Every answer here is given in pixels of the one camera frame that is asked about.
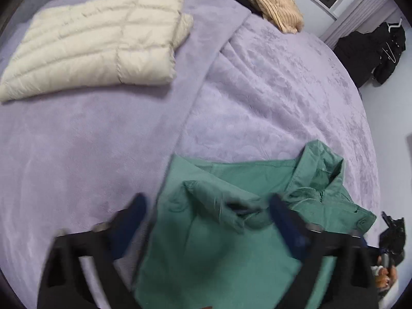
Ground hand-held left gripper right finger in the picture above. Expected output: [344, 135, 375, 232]
[269, 193, 379, 309]

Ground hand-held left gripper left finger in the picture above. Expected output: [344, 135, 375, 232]
[37, 193, 149, 309]

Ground green work jacket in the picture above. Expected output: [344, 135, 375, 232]
[133, 140, 377, 309]

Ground white clothes hanger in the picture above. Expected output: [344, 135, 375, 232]
[381, 19, 404, 62]

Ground person's right hand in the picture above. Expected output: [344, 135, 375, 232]
[373, 254, 400, 297]

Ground smooth purple blanket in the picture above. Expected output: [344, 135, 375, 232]
[0, 0, 252, 309]

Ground textured purple bedspread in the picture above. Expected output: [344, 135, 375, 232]
[183, 14, 382, 229]

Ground black hanging coat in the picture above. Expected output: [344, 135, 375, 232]
[333, 22, 407, 87]

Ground cream puffer jacket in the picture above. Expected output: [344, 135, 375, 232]
[0, 0, 194, 102]

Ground beige ribbed knit sweater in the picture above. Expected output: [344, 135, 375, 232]
[227, 0, 305, 33]

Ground grey curtain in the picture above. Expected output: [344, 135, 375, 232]
[320, 0, 396, 49]

